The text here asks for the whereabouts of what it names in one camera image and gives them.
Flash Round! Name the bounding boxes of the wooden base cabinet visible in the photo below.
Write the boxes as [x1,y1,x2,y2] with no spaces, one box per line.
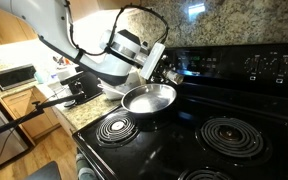
[2,87,62,141]

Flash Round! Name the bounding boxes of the dark grey chair seat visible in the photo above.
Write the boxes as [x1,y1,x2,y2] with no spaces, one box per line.
[22,160,62,180]

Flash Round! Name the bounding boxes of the teal small container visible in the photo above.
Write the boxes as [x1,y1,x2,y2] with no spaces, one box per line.
[33,71,47,85]

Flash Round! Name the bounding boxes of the black coil stove burner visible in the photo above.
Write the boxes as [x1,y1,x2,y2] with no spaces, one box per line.
[177,166,233,180]
[196,115,272,165]
[94,111,140,148]

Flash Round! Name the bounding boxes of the glass herb spice bottle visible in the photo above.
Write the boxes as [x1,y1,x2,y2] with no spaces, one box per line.
[163,68,185,86]

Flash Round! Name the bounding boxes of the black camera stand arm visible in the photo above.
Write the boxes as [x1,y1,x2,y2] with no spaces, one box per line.
[0,91,85,149]

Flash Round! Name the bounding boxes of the green white kitchen towel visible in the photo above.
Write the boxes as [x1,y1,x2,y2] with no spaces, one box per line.
[74,149,100,180]

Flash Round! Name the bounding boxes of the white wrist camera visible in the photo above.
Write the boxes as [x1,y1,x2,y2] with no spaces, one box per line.
[139,42,167,81]

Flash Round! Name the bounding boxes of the silver toaster oven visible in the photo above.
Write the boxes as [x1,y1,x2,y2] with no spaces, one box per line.
[0,64,38,92]

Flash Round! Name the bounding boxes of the black stove knob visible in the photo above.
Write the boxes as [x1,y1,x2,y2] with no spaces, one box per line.
[278,54,288,74]
[246,54,262,74]

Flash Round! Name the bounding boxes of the black countertop appliance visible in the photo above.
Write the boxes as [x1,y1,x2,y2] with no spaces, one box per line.
[59,68,104,105]

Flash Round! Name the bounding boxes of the black electric stove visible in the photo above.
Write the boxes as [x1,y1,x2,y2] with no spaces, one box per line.
[72,42,288,180]

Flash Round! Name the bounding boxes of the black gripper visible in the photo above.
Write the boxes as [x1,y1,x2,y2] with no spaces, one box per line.
[149,53,177,87]

